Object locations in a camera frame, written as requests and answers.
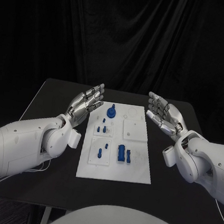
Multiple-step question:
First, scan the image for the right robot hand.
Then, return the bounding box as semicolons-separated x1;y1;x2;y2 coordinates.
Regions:
142;91;193;143

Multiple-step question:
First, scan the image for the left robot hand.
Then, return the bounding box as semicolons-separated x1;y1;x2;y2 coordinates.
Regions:
64;79;106;132

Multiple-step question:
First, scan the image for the white task board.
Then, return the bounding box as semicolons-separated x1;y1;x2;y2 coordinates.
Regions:
75;99;161;187

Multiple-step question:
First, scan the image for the blue gear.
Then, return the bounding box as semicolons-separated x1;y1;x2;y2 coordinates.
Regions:
106;103;118;119

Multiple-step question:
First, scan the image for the blue block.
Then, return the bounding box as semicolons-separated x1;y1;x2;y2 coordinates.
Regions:
125;149;133;164

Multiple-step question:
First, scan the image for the large blue cylinder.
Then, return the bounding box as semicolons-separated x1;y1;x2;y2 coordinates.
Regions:
116;144;128;163

